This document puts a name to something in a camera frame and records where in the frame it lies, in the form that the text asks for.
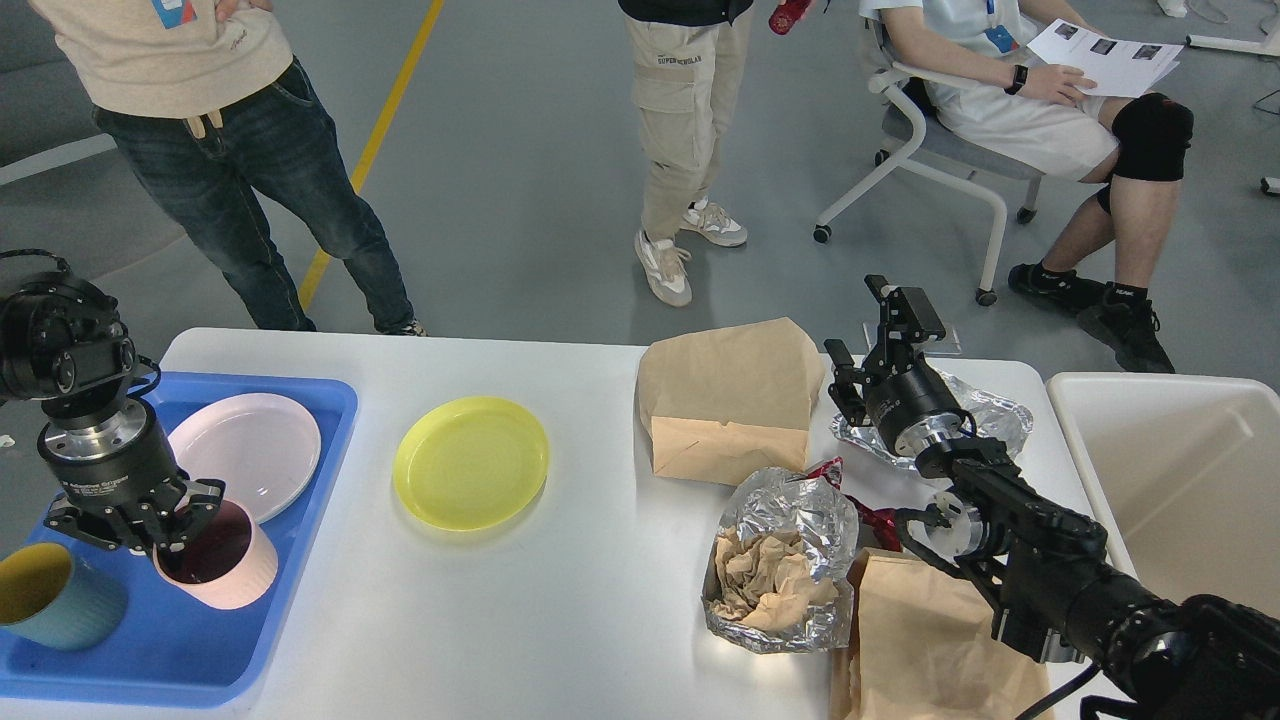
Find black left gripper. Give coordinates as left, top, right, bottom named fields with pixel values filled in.
left=38, top=398, right=227, bottom=553

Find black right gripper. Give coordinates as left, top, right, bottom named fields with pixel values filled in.
left=824, top=275, right=968, bottom=457

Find pink ribbed mug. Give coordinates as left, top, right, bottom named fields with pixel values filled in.
left=152, top=498, right=278, bottom=610

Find yellow plastic plate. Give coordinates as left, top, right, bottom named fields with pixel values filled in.
left=392, top=396, right=550, bottom=530

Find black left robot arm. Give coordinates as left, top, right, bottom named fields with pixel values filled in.
left=1, top=258, right=225, bottom=555

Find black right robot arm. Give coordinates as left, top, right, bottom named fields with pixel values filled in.
left=826, top=275, right=1279, bottom=719

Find pink plate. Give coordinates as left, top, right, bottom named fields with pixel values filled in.
left=168, top=393, right=323, bottom=525

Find blue plastic tray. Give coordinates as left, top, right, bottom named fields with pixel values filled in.
left=1, top=372, right=358, bottom=708

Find flat foil bag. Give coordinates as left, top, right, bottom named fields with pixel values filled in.
left=829, top=370, right=1034, bottom=471

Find teal yellow cup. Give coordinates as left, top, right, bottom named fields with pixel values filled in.
left=1, top=542, right=128, bottom=651

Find red snack wrapper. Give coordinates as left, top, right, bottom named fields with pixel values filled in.
left=783, top=456, right=902, bottom=559

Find upper brown paper bag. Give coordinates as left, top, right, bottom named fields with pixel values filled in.
left=636, top=318, right=826, bottom=486

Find brown paper bag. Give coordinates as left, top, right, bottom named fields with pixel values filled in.
left=828, top=550, right=1050, bottom=719
left=636, top=318, right=826, bottom=486

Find white office chair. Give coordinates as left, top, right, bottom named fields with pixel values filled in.
left=813, top=19, right=1044, bottom=307

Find foil bag with crumpled paper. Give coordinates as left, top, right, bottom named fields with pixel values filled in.
left=701, top=457, right=860, bottom=653

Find lower brown paper bag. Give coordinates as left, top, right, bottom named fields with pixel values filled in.
left=828, top=550, right=1050, bottom=719

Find seated person in white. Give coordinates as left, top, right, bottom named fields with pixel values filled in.
left=860, top=1, right=1194, bottom=373

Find white plastic bin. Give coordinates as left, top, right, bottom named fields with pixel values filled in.
left=1047, top=373, right=1279, bottom=616

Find person in khaki trousers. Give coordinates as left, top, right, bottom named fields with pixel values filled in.
left=620, top=1, right=755, bottom=307

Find printed paper sheets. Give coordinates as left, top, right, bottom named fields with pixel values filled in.
left=1027, top=20, right=1183, bottom=97

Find person in beige sweater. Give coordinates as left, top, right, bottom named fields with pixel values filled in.
left=32, top=1, right=425, bottom=336

